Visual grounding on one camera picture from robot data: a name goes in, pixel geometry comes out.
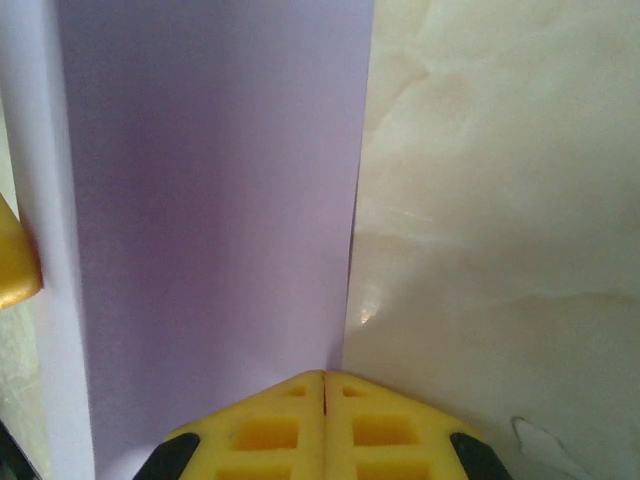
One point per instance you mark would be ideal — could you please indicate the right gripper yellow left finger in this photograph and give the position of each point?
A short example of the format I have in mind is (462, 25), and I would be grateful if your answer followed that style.
(265, 435)

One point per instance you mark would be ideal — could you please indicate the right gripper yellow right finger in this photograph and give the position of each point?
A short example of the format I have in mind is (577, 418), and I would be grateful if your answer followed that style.
(385, 435)

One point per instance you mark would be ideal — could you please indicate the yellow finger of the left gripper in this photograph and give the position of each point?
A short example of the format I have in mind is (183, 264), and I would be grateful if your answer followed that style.
(15, 260)

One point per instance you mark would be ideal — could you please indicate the purple square paper sheet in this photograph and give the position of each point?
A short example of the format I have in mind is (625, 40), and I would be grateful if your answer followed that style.
(215, 200)

